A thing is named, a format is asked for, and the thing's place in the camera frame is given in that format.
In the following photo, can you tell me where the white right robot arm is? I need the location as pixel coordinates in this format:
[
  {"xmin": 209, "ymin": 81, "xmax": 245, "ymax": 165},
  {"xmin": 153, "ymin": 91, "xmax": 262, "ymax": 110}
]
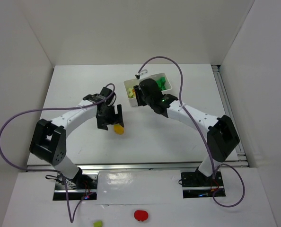
[{"xmin": 133, "ymin": 78, "xmax": 240, "ymax": 178}]

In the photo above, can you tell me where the white divided container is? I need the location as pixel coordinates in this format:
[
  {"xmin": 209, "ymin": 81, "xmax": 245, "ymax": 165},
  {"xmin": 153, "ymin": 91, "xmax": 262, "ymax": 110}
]
[{"xmin": 123, "ymin": 71, "xmax": 174, "ymax": 107}]

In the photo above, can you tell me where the light green square lego studs-up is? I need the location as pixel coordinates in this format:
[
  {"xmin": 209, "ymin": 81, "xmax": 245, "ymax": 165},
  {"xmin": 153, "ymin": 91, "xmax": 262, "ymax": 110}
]
[{"xmin": 128, "ymin": 87, "xmax": 135, "ymax": 98}]

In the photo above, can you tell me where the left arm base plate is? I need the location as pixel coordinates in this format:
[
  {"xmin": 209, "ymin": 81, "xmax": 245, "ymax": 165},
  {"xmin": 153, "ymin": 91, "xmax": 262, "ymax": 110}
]
[{"xmin": 46, "ymin": 173, "xmax": 98, "ymax": 201}]

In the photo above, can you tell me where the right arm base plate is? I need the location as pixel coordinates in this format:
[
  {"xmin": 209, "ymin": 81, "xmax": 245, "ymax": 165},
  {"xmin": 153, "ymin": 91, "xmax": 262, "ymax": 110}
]
[{"xmin": 178, "ymin": 171, "xmax": 226, "ymax": 199}]

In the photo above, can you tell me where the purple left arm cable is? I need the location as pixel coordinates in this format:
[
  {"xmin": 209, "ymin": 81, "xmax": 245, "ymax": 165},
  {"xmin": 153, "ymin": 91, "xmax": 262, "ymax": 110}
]
[{"xmin": 0, "ymin": 83, "xmax": 117, "ymax": 223}]

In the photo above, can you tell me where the aluminium rail front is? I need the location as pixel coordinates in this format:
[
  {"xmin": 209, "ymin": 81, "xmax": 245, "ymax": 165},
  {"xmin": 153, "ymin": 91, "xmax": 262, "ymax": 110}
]
[{"xmin": 27, "ymin": 160, "xmax": 249, "ymax": 171}]

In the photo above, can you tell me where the dark green lego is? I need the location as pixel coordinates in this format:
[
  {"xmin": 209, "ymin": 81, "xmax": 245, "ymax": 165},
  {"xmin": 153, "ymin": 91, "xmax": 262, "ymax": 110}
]
[{"xmin": 156, "ymin": 77, "xmax": 167, "ymax": 91}]

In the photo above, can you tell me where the aluminium rail right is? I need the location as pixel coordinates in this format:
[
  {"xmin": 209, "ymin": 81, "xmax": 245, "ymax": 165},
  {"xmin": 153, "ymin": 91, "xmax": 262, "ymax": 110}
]
[{"xmin": 211, "ymin": 65, "xmax": 247, "ymax": 160}]

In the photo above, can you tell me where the red round lego piece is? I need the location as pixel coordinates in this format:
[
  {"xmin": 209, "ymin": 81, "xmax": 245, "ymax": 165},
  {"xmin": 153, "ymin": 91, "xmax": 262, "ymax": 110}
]
[{"xmin": 133, "ymin": 210, "xmax": 149, "ymax": 222}]

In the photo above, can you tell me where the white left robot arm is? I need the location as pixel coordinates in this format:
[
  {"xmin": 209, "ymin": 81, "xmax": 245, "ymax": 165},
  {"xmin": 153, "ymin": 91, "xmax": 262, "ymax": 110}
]
[{"xmin": 29, "ymin": 87, "xmax": 123, "ymax": 185}]

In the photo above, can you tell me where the aluminium rail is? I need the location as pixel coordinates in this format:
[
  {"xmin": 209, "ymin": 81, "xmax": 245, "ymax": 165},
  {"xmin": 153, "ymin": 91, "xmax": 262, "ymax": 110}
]
[
  {"xmin": 27, "ymin": 160, "xmax": 249, "ymax": 171},
  {"xmin": 211, "ymin": 65, "xmax": 247, "ymax": 160}
]

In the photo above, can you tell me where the yellow oval lego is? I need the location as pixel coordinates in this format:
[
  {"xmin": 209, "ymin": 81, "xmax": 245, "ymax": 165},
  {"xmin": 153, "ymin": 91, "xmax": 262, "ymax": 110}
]
[{"xmin": 114, "ymin": 124, "xmax": 124, "ymax": 135}]

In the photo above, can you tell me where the light green lego on ledge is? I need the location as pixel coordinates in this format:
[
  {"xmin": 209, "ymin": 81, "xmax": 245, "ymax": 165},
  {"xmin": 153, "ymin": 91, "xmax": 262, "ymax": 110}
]
[{"xmin": 93, "ymin": 220, "xmax": 103, "ymax": 227}]

